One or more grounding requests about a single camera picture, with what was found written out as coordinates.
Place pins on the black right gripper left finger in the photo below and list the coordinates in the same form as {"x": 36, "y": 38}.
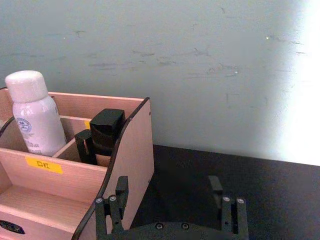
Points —
{"x": 115, "y": 210}

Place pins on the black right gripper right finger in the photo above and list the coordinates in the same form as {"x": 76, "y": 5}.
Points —
{"x": 232, "y": 215}

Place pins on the light wooden organizer box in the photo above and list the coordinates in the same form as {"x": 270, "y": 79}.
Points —
{"x": 75, "y": 175}

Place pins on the small black slotted container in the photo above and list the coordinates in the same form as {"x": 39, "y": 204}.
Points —
{"x": 85, "y": 147}

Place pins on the black square-capped bottle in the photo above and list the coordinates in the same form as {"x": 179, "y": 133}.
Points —
{"x": 106, "y": 132}

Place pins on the yellow paper label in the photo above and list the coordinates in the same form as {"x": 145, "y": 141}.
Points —
{"x": 43, "y": 165}

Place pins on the white spray bottle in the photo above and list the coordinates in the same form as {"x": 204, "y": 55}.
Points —
{"x": 35, "y": 112}

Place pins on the pale wall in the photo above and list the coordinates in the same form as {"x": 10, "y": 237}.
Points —
{"x": 175, "y": 62}

